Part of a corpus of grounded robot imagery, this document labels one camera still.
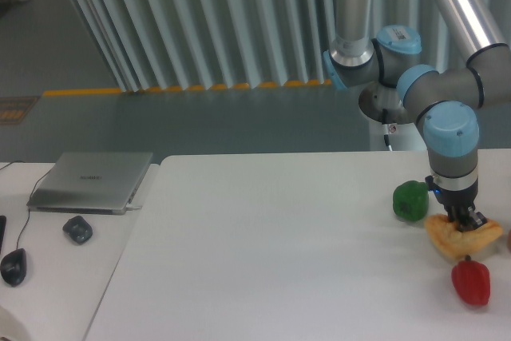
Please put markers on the black computer mouse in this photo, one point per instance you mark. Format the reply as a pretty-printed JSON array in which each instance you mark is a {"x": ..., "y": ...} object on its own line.
[{"x": 14, "y": 267}]

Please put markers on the red bell pepper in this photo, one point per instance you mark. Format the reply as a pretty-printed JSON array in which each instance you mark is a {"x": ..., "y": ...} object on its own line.
[{"x": 471, "y": 281}]

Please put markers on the green bell pepper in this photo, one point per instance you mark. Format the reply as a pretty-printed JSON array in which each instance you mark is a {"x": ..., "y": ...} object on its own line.
[{"x": 411, "y": 201}]

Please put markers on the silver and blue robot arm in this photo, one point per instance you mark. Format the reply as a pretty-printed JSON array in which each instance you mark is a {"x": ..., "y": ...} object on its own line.
[{"x": 442, "y": 105}]

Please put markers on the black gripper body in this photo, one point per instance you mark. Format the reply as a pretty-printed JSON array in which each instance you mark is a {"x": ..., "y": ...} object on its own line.
[{"x": 455, "y": 202}]

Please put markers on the silver closed laptop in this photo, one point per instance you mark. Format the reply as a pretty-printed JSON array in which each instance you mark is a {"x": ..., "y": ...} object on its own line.
[{"x": 82, "y": 182}]

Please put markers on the white laptop cable plug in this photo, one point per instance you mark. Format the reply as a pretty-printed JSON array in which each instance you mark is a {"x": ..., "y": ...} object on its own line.
[{"x": 131, "y": 207}]

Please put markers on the round silver robot base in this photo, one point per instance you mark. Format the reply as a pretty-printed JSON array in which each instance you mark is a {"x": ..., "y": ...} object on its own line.
[{"x": 382, "y": 104}]

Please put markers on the black earbuds case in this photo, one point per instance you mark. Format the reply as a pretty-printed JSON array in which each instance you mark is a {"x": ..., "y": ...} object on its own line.
[{"x": 78, "y": 230}]

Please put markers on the black keyboard edge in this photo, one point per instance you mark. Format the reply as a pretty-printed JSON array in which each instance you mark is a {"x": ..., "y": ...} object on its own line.
[{"x": 3, "y": 221}]

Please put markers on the triangular golden bread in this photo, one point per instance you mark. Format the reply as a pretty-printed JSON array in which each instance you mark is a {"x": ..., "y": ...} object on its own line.
[{"x": 456, "y": 245}]

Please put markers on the white object at bottom left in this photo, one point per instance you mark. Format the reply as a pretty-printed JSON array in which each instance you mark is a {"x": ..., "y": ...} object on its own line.
[{"x": 11, "y": 328}]

